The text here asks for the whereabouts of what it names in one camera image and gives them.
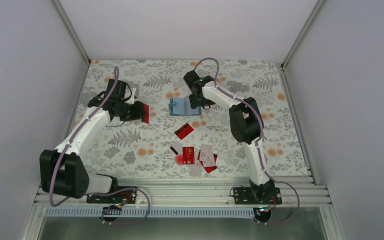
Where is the blue leather card holder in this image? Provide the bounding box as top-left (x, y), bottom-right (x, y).
top-left (168, 97), bottom-right (202, 116)

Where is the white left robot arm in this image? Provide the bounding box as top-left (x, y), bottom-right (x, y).
top-left (39, 79), bottom-right (147, 203)

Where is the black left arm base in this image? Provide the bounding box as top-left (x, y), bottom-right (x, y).
top-left (86, 174), bottom-right (137, 205)

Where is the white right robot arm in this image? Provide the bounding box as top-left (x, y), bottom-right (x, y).
top-left (183, 70), bottom-right (274, 204)

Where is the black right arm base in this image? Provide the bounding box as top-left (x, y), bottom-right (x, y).
top-left (229, 180), bottom-right (283, 205)

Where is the white card with red circle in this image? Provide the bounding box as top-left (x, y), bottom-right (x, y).
top-left (170, 147), bottom-right (184, 166)

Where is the red VIP card face up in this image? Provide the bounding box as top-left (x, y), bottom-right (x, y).
top-left (182, 146), bottom-right (195, 165)

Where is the white VIP chip card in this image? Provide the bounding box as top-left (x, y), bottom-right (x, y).
top-left (200, 144), bottom-right (214, 162)

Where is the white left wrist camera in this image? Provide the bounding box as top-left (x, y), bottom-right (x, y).
top-left (125, 88), bottom-right (139, 105)

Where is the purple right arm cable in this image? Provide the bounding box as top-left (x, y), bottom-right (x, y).
top-left (193, 57), bottom-right (301, 226)

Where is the aluminium corner post right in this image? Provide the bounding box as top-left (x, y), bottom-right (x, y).
top-left (280, 0), bottom-right (325, 70)

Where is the aluminium corner post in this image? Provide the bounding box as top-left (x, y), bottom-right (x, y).
top-left (280, 0), bottom-right (325, 70)
top-left (52, 0), bottom-right (91, 66)

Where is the aluminium corner post left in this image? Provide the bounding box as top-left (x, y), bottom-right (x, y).
top-left (52, 0), bottom-right (91, 66)

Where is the white cable duct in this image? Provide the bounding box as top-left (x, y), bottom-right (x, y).
top-left (44, 206), bottom-right (254, 219)

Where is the aluminium rail frame front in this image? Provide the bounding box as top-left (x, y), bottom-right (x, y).
top-left (34, 180), bottom-right (332, 208)

